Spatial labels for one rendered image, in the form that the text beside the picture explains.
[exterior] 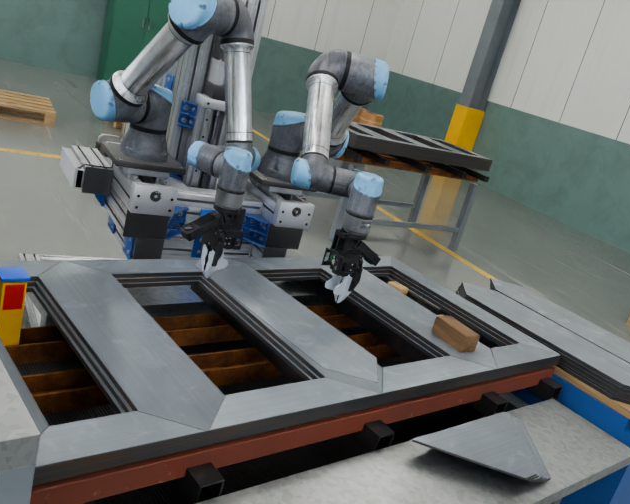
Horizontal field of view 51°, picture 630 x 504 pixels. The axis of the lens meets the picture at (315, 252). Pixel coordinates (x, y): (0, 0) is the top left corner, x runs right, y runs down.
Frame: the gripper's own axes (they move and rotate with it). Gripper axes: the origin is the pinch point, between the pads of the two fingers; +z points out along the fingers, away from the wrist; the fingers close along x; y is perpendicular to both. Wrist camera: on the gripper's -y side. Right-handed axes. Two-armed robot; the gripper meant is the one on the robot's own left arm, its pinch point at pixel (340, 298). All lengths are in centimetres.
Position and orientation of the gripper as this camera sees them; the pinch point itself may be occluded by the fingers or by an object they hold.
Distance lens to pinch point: 181.0
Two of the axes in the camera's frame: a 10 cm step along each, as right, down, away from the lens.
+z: -2.6, 9.2, 3.0
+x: 6.1, 4.0, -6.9
